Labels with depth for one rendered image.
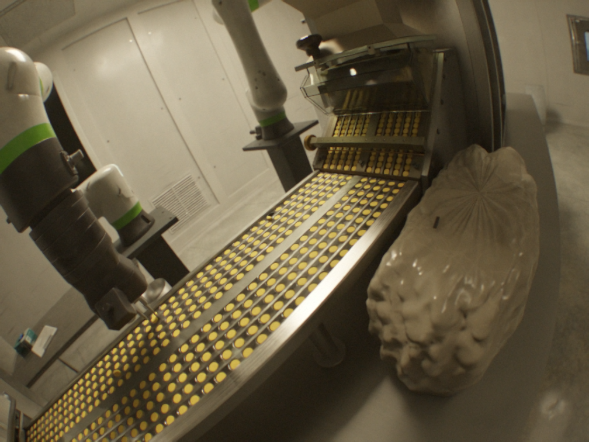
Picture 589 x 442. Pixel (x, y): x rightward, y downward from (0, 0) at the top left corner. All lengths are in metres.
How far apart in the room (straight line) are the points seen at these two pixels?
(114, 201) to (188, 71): 2.23
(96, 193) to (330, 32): 0.73
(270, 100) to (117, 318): 0.77
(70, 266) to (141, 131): 2.41
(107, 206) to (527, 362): 0.99
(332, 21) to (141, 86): 2.39
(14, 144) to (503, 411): 0.57
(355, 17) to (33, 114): 0.45
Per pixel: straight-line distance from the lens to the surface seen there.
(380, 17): 0.44
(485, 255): 0.24
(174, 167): 2.68
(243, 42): 0.90
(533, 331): 0.42
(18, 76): 0.29
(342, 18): 0.48
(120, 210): 0.81
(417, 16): 0.67
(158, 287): 0.62
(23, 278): 3.01
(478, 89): 0.55
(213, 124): 2.83
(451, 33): 0.65
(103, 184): 0.81
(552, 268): 0.51
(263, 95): 0.87
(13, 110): 0.28
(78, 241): 0.27
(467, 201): 0.29
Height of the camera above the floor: 1.15
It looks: 32 degrees down
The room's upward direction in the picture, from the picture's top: 24 degrees counter-clockwise
